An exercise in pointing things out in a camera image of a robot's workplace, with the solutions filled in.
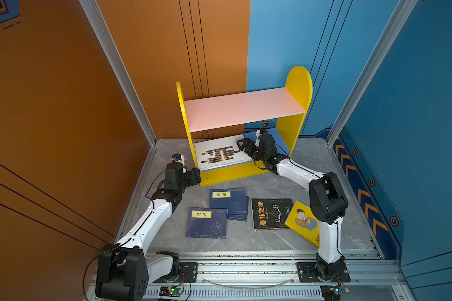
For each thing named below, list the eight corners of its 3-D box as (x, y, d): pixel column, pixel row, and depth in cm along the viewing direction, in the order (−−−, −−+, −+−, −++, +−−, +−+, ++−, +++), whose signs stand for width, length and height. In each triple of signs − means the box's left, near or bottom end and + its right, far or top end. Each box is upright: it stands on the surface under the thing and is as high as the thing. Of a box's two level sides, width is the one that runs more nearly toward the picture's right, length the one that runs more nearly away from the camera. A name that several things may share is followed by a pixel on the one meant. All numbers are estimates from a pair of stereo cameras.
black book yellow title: (253, 229, 87) (253, 227, 85) (251, 200, 96) (251, 198, 94) (296, 229, 87) (298, 227, 85) (290, 200, 96) (291, 198, 94)
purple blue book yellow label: (185, 238, 84) (183, 236, 81) (189, 210, 93) (188, 207, 90) (227, 238, 84) (227, 236, 81) (227, 210, 93) (227, 207, 90)
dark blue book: (208, 221, 89) (207, 218, 87) (210, 190, 99) (210, 187, 97) (249, 221, 89) (249, 218, 87) (247, 190, 99) (247, 187, 97)
